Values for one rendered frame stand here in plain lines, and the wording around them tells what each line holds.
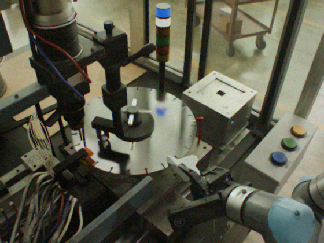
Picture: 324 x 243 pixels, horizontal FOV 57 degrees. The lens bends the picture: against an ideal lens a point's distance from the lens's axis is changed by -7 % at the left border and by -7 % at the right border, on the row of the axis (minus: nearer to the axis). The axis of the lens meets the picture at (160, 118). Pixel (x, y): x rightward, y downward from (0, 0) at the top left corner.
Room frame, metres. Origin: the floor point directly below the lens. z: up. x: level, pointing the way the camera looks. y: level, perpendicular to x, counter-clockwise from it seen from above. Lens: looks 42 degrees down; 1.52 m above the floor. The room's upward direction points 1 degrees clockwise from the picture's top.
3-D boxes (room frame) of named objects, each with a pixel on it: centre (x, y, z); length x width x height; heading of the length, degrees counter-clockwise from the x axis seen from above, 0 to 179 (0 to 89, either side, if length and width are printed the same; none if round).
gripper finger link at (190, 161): (0.46, -0.06, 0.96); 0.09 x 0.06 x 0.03; 37
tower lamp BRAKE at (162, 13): (0.90, 0.00, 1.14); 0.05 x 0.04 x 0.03; 49
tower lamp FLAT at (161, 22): (0.90, 0.00, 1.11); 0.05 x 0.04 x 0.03; 49
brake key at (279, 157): (0.53, -0.32, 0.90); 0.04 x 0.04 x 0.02
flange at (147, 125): (0.60, 0.07, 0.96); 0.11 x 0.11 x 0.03
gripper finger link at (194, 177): (0.42, -0.07, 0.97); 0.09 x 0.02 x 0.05; 37
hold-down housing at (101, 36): (0.53, 0.10, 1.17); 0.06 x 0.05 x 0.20; 130
